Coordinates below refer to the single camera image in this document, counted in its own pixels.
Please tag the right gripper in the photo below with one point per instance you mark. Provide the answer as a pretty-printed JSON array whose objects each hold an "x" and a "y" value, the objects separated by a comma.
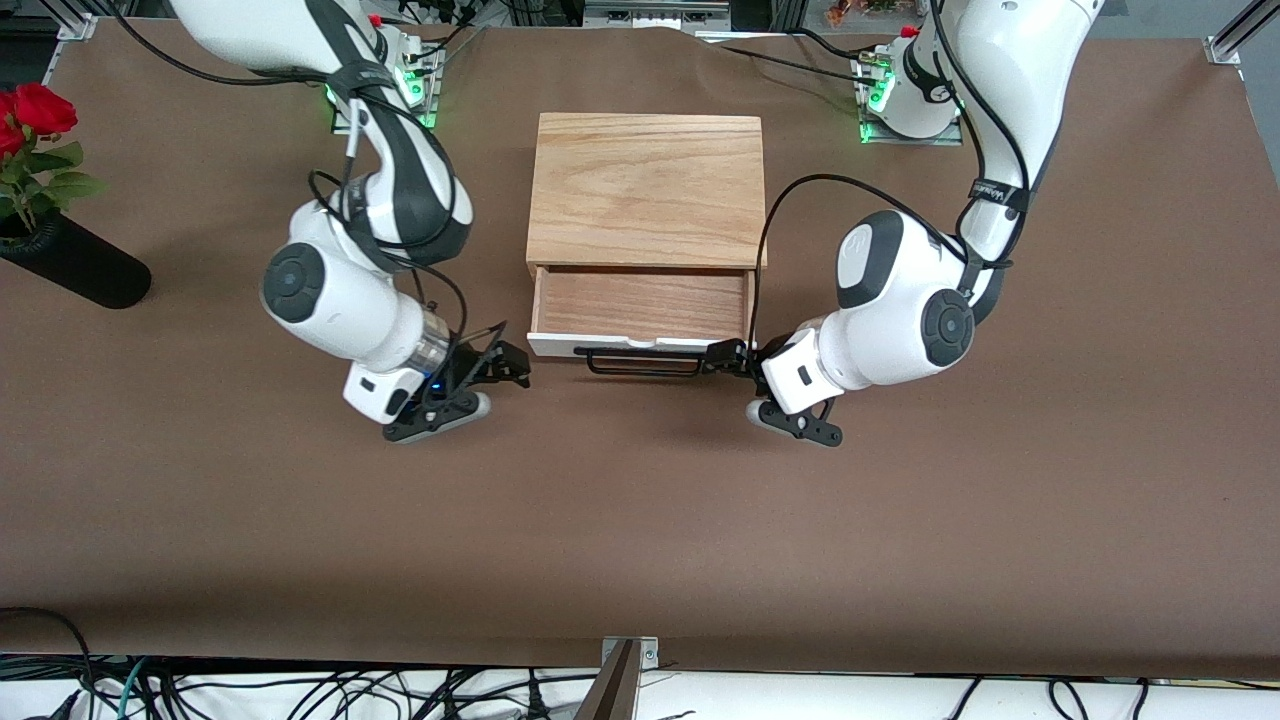
[{"x": 468, "y": 364}]

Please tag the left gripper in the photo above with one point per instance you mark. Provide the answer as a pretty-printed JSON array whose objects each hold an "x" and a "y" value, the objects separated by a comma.
[{"x": 741, "y": 358}]

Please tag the wooden drawer with white front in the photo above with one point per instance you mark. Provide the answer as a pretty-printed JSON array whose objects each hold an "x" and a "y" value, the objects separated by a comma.
[{"x": 640, "y": 305}]

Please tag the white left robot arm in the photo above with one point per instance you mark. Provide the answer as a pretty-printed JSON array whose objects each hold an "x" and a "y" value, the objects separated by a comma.
[{"x": 900, "y": 330}]

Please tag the wooden drawer cabinet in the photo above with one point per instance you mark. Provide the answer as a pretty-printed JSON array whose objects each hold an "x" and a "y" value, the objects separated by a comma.
[{"x": 645, "y": 190}]

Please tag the grey electronics box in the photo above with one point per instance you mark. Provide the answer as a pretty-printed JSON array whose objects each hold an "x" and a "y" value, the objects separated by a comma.
[{"x": 650, "y": 15}]

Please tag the black ribbed vase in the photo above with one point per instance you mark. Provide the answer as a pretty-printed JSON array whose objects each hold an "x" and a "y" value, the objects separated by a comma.
[{"x": 90, "y": 270}]

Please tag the green rose leaves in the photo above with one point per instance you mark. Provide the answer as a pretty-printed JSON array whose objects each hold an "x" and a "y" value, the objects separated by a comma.
[{"x": 70, "y": 185}]

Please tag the red rose flower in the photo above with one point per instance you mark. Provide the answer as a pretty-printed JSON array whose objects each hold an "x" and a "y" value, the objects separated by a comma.
[
  {"x": 45, "y": 108},
  {"x": 8, "y": 135}
]

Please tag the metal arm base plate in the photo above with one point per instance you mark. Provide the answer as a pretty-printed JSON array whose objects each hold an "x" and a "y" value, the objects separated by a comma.
[
  {"x": 432, "y": 112},
  {"x": 940, "y": 138}
]

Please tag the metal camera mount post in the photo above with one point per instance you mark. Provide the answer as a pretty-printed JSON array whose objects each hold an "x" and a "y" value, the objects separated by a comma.
[{"x": 615, "y": 690}]

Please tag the aluminium frame profile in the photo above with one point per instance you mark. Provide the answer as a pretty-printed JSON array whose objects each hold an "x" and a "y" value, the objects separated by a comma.
[
  {"x": 1235, "y": 40},
  {"x": 75, "y": 25}
]

